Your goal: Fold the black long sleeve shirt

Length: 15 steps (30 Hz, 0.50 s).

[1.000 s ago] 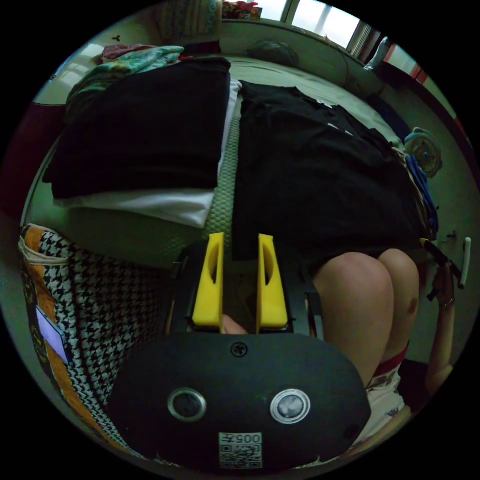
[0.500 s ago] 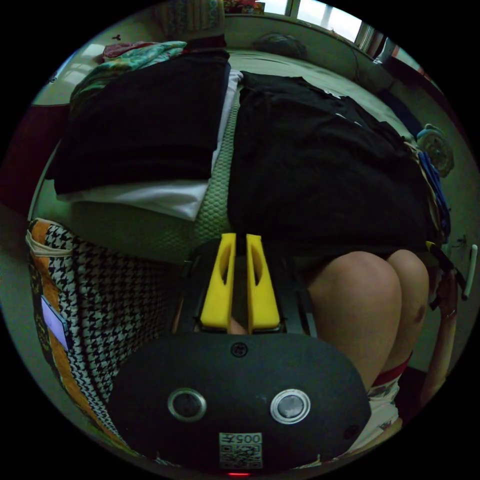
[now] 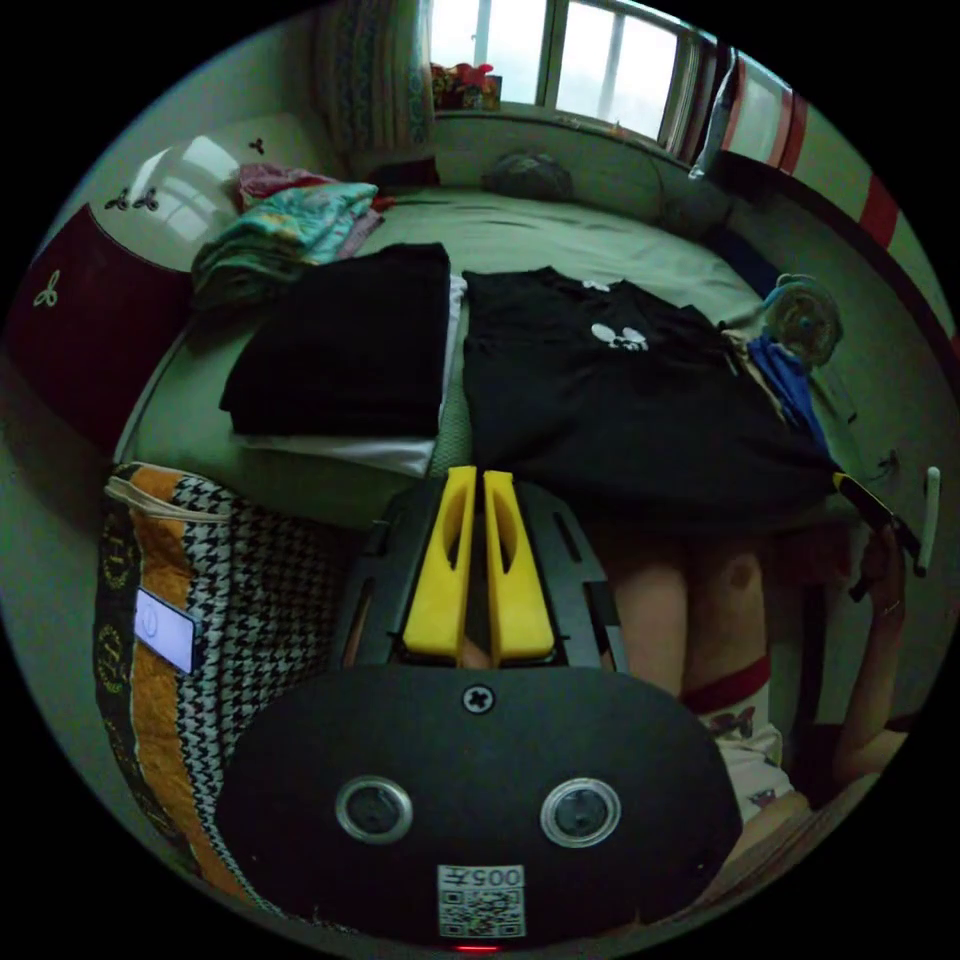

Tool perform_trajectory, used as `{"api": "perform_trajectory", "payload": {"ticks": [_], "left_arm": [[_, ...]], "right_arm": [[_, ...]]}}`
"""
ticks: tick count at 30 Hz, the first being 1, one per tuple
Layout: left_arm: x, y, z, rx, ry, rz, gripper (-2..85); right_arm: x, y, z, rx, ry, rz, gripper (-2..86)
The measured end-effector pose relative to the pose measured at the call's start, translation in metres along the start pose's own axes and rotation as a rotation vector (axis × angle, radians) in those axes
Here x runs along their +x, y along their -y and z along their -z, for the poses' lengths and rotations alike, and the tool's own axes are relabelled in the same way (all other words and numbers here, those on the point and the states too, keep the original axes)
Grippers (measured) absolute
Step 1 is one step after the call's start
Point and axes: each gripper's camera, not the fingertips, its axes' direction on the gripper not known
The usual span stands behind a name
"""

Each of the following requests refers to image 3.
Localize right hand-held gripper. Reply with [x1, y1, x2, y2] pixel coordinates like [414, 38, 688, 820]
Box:
[832, 471, 924, 603]

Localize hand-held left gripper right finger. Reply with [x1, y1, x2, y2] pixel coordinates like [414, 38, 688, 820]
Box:
[482, 470, 558, 667]

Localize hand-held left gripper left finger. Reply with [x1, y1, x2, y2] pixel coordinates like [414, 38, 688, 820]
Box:
[402, 465, 478, 667]

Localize black shirt with white print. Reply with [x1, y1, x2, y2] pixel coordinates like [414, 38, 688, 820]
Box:
[458, 266, 845, 528]

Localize person's right forearm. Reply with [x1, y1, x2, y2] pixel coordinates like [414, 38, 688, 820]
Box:
[830, 618, 910, 763]

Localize person's right hand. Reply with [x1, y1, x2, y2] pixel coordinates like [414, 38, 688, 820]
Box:
[859, 523, 910, 628]

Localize blue garment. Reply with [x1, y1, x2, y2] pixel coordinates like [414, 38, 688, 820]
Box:
[719, 322, 835, 453]

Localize person's body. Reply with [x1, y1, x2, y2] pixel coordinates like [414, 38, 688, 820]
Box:
[599, 518, 925, 853]

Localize small fan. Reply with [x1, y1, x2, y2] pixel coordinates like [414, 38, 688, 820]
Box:
[761, 272, 846, 369]

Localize houndstooth and orange bag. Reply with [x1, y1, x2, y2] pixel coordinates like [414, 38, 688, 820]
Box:
[93, 462, 363, 910]

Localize pile of clothes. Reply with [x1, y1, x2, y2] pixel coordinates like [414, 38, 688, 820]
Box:
[218, 241, 470, 478]

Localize phone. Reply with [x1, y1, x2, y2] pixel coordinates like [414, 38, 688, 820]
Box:
[134, 587, 201, 676]

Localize bed with green sheet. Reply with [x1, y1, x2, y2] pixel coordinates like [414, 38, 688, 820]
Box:
[112, 183, 864, 530]

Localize folded colourful blankets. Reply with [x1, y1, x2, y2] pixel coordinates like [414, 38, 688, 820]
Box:
[191, 163, 388, 309]

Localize grey pillow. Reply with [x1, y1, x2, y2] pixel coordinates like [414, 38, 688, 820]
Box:
[479, 152, 576, 201]

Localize white and red cupboard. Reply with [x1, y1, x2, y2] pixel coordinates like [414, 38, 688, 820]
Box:
[0, 112, 348, 455]

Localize patterned curtain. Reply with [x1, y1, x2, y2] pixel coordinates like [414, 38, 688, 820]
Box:
[310, 0, 438, 165]

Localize window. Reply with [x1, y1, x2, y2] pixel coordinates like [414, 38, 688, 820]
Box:
[430, 0, 723, 145]

